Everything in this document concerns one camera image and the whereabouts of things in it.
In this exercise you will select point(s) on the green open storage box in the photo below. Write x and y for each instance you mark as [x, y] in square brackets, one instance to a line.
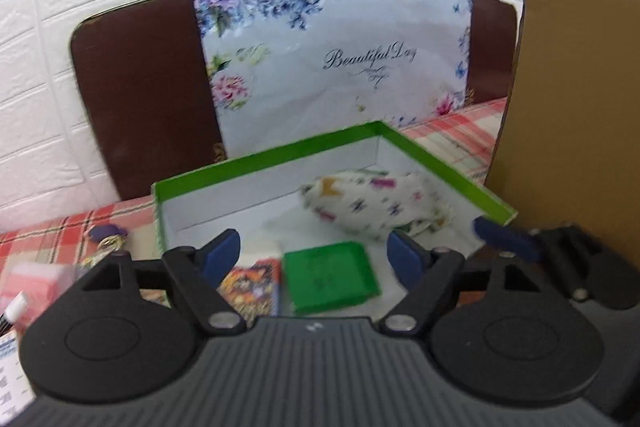
[258, 196]

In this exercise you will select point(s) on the purple keychain with ring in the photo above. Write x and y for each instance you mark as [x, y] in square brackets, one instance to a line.
[108, 239]

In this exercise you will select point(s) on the pink plastic bag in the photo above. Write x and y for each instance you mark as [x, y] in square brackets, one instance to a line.
[42, 285]

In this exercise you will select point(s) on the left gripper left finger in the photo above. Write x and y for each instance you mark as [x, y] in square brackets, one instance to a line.
[194, 277]

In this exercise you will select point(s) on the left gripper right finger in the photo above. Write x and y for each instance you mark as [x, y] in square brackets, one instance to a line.
[430, 279]

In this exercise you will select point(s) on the floral fabric pouch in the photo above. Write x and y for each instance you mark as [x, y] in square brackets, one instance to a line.
[374, 203]

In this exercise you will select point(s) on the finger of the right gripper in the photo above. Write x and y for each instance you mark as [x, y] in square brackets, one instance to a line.
[506, 238]

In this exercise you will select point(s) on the white HP box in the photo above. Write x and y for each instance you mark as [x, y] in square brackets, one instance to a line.
[15, 391]

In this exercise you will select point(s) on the dark brown headboard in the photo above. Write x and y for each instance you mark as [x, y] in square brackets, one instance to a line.
[142, 77]

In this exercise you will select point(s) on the brown cardboard box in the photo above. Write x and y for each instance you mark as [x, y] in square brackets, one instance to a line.
[568, 147]

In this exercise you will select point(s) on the plaid red blanket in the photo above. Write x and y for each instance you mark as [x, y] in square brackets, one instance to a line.
[465, 139]

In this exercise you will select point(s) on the colourful card pack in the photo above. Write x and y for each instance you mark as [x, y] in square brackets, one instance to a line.
[254, 291]

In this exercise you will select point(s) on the floral bedding package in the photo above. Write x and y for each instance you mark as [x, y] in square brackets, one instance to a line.
[280, 71]

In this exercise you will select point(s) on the black marker white cap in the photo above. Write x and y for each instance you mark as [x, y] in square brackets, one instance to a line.
[13, 312]

